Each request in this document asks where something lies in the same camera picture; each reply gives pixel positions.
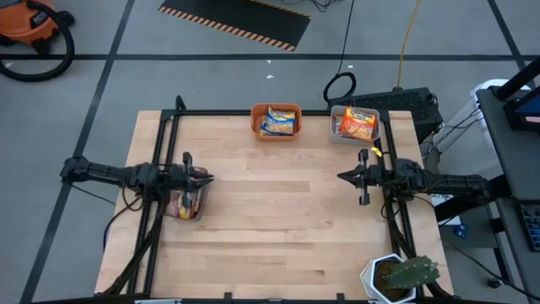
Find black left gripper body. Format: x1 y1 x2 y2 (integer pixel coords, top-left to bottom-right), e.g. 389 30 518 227
162 151 195 210

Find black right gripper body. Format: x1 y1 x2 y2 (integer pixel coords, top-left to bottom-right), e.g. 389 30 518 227
357 148 400 207

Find red beef ramen pack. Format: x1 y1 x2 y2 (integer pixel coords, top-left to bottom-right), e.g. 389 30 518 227
167 188 203 220

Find light grey plastic bin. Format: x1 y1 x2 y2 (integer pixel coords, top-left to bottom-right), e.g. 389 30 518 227
328 105 381 147

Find orange plastic bin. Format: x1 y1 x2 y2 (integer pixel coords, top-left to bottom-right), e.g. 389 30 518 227
250 103 304 142

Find black computer case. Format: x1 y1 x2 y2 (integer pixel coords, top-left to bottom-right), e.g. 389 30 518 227
327 87 445 145

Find white paper sheet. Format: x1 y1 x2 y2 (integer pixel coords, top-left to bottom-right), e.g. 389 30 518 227
429 193 462 227

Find white hexagonal plant pot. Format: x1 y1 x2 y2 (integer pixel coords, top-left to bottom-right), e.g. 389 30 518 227
359 252 418 304

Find green cactus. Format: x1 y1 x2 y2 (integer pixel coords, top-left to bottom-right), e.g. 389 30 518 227
381 254 441 290

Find black side desk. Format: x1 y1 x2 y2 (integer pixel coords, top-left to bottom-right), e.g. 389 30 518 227
433 54 540 304

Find white waste bin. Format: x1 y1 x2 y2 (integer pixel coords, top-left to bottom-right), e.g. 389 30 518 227
469 78 533 130

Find black hazard-striped floor mat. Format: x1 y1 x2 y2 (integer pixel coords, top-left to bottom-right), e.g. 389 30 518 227
158 0 312 52

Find black keyboard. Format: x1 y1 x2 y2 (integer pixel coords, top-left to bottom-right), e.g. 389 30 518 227
520 204 540 253

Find black monitor with blue screen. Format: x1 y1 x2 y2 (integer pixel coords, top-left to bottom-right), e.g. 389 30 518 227
503 85 540 133

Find orange shop vacuum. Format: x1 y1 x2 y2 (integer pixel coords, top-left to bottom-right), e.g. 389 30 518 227
0 0 76 83
0 0 76 46

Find black metal table frame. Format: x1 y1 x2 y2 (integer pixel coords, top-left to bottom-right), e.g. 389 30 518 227
94 95 455 304

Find black cable bundle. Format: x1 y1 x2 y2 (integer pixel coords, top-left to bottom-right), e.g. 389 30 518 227
419 95 484 170

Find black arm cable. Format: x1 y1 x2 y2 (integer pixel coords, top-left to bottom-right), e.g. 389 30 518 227
102 185 147 254

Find black hanging cable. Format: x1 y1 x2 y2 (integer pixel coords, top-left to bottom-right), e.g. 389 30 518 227
322 0 358 104

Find yellow hanging cable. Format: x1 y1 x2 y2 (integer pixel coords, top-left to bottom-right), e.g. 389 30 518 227
395 0 424 90

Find black floor cables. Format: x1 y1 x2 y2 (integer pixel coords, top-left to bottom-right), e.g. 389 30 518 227
294 0 338 13

